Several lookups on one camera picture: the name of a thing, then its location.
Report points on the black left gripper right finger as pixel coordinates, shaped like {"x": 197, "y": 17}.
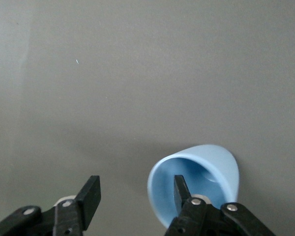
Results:
{"x": 186, "y": 204}

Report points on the light blue cup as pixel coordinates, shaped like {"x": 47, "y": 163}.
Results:
{"x": 211, "y": 162}

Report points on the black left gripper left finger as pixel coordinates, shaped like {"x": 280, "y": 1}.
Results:
{"x": 88, "y": 196}

